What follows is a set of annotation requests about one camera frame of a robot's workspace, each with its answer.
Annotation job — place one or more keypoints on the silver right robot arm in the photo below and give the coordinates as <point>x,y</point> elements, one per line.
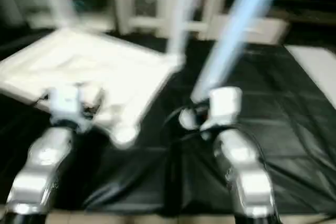
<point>244,171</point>

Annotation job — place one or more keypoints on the black table mat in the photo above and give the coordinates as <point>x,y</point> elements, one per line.
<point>294,150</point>

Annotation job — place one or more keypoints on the white drawer unit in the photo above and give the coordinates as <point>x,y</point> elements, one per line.
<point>262,27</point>

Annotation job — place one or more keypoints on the white glass door cabinet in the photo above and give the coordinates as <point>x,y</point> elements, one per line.
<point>147,3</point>

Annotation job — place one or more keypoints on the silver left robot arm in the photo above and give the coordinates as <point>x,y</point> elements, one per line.
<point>42,166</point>

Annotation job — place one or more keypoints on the white plastic table top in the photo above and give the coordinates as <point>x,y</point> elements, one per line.
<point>89,72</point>

